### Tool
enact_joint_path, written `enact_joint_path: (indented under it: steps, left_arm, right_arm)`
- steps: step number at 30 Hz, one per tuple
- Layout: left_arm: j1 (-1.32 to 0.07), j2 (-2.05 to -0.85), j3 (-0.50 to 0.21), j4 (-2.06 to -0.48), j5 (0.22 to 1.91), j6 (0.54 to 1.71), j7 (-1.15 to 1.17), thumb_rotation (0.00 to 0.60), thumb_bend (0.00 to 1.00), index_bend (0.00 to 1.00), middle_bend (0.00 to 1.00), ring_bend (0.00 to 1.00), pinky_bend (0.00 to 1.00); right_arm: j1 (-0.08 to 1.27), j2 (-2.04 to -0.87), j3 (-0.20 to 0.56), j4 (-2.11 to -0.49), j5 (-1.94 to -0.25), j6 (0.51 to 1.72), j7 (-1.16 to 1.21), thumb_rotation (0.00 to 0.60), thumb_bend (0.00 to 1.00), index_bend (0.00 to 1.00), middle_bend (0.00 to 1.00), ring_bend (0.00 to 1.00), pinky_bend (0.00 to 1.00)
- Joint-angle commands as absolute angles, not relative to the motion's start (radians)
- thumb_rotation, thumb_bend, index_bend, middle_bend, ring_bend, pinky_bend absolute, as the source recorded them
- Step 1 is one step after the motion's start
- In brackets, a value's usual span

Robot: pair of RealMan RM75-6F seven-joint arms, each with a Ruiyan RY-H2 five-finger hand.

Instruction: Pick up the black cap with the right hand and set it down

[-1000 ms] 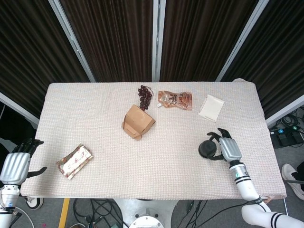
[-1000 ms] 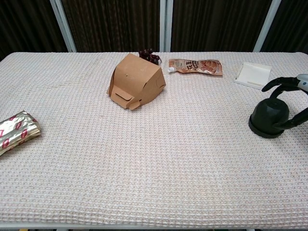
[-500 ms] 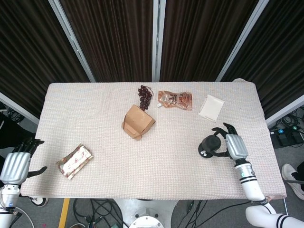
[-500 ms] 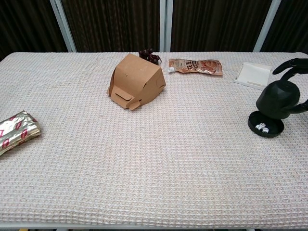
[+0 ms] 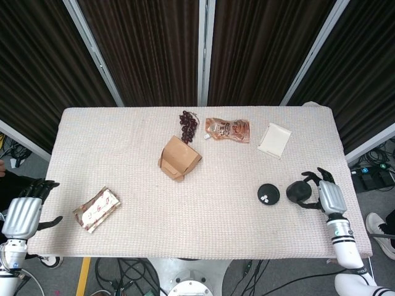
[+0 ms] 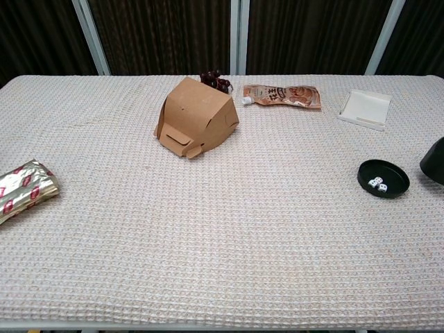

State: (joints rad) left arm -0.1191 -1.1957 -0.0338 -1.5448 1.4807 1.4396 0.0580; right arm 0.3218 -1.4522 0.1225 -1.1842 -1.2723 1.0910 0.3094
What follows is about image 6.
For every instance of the black round dish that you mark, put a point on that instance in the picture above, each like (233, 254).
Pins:
(392, 173)

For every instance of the black bowl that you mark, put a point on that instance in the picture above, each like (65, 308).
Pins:
(433, 163)

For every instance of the brown kraft paper box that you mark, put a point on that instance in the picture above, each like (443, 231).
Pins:
(194, 118)

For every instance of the white waffle tablecloth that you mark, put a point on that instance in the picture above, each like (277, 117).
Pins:
(222, 225)

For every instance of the dark red grape bunch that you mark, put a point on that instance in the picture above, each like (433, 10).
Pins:
(209, 78)

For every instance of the dark brown curtain panel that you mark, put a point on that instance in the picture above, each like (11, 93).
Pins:
(166, 34)
(423, 34)
(38, 34)
(312, 34)

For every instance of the white die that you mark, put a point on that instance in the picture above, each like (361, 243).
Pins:
(378, 179)
(382, 188)
(373, 182)

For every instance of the white square tray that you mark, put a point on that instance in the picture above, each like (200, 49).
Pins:
(364, 104)

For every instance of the silver partition frame post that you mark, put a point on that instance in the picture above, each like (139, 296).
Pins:
(92, 38)
(240, 34)
(384, 38)

